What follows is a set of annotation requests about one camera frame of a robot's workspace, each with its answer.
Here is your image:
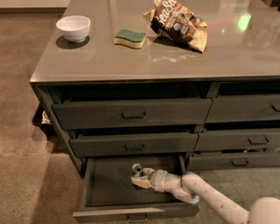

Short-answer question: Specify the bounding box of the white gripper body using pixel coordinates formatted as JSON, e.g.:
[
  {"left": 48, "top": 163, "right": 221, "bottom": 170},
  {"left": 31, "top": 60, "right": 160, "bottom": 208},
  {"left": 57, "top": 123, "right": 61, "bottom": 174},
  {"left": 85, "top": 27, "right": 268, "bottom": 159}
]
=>
[{"left": 149, "top": 170, "right": 181, "bottom": 193}]

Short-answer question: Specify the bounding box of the silver redbull can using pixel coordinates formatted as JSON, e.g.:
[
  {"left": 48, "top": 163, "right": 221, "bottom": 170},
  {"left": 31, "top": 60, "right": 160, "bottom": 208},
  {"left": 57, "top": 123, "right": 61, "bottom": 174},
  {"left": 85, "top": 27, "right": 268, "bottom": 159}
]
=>
[{"left": 132, "top": 163, "right": 144, "bottom": 177}]

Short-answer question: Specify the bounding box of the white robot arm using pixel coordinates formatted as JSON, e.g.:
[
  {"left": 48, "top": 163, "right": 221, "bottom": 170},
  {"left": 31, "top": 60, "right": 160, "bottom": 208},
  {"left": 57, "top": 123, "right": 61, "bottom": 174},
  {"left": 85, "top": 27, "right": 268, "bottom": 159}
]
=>
[{"left": 131, "top": 163, "right": 280, "bottom": 224}]

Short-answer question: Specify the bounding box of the open bottom left drawer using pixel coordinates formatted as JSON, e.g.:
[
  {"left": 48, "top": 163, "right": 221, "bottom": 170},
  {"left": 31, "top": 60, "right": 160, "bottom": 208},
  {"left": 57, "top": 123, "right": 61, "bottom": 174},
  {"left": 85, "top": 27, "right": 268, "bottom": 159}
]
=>
[{"left": 73, "top": 154, "right": 200, "bottom": 224}]

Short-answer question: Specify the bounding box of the bottom right drawer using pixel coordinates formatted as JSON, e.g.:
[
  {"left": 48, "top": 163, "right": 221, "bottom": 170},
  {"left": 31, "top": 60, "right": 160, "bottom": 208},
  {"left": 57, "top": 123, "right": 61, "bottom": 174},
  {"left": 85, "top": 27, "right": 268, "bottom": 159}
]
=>
[{"left": 187, "top": 152, "right": 280, "bottom": 171}]

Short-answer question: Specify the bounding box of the middle left drawer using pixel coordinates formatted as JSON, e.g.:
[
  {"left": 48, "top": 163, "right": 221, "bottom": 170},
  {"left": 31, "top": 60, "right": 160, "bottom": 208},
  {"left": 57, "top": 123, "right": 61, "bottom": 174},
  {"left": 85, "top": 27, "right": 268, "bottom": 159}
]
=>
[{"left": 70, "top": 133, "right": 198, "bottom": 157}]

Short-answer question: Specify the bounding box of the top left drawer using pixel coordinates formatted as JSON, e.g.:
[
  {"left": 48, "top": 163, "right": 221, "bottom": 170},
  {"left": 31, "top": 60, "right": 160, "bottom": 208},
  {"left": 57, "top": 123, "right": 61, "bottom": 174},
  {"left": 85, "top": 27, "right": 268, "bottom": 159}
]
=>
[{"left": 52, "top": 98, "right": 211, "bottom": 130}]

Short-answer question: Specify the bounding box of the middle right drawer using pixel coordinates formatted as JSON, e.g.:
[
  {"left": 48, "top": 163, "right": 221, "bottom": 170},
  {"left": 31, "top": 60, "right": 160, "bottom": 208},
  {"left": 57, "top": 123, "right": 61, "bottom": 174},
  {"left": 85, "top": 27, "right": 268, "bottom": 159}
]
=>
[{"left": 195, "top": 129, "right": 280, "bottom": 151}]

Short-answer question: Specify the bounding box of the dark grey drawer cabinet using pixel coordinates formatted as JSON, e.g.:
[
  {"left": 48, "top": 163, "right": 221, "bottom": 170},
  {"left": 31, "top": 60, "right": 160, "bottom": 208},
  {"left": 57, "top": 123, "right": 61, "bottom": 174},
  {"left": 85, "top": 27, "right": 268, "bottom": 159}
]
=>
[{"left": 31, "top": 0, "right": 280, "bottom": 168}]

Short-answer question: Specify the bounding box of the top right drawer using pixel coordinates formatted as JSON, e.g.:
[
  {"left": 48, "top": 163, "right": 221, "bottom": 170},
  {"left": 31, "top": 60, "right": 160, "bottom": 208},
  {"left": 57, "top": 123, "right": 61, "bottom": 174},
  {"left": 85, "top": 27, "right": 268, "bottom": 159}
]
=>
[{"left": 206, "top": 94, "right": 280, "bottom": 123}]

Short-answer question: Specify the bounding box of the black side basket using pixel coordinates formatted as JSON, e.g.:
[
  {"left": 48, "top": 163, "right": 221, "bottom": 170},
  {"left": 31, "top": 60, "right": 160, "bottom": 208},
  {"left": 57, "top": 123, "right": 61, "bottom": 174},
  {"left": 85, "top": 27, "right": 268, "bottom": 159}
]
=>
[{"left": 32, "top": 105, "right": 54, "bottom": 136}]

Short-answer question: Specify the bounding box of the green and yellow sponge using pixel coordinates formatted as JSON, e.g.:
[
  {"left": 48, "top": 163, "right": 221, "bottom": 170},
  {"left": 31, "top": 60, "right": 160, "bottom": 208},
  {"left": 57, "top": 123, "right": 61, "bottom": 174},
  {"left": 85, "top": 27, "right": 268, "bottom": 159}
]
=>
[{"left": 114, "top": 29, "right": 147, "bottom": 49}]

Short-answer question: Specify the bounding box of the brown snack chip bag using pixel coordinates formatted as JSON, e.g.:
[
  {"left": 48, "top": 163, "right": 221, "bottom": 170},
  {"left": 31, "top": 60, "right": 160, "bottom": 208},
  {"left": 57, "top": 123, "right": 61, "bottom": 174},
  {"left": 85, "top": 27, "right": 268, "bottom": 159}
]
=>
[{"left": 143, "top": 0, "right": 207, "bottom": 52}]

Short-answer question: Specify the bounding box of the white ceramic bowl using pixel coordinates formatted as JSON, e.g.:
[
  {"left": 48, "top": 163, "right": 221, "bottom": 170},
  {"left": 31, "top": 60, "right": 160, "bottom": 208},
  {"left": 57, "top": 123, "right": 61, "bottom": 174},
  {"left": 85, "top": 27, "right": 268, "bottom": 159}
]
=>
[{"left": 56, "top": 15, "right": 91, "bottom": 43}]

